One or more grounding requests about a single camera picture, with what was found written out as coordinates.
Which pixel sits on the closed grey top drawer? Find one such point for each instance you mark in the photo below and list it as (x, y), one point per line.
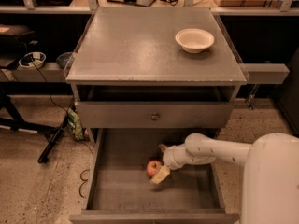
(137, 114)

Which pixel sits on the red apple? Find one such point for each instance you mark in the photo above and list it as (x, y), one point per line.
(152, 168)

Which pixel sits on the green snack bag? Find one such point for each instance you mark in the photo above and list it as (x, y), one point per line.
(74, 125)

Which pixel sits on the grey shelf rail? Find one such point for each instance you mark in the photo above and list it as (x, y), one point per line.
(49, 72)

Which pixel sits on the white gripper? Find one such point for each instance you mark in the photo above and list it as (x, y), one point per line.
(169, 158)

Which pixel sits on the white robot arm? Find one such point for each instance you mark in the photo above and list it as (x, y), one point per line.
(270, 188)

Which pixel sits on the round metal drawer knob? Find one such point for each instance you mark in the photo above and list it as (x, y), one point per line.
(155, 116)

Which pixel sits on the grey cabinet with counter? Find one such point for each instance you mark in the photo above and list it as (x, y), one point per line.
(130, 54)

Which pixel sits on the black stand leg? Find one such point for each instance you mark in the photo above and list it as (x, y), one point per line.
(18, 123)

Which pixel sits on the open grey middle drawer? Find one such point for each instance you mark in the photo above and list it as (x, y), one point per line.
(119, 190)

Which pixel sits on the white bowl with items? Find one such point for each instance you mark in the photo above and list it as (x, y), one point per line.
(32, 60)

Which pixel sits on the black bag on shelf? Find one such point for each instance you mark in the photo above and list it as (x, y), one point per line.
(15, 38)

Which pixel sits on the dark bowl on shelf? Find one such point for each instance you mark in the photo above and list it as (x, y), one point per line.
(65, 59)

